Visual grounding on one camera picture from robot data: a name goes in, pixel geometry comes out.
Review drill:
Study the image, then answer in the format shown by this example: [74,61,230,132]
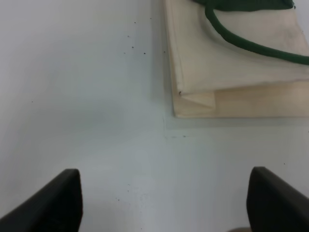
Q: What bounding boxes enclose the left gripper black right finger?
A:
[246,167,309,232]

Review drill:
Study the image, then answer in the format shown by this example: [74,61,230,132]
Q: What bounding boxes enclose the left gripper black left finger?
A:
[0,169,83,232]

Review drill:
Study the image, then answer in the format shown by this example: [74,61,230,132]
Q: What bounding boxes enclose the white linen bag green handles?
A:
[163,0,309,118]

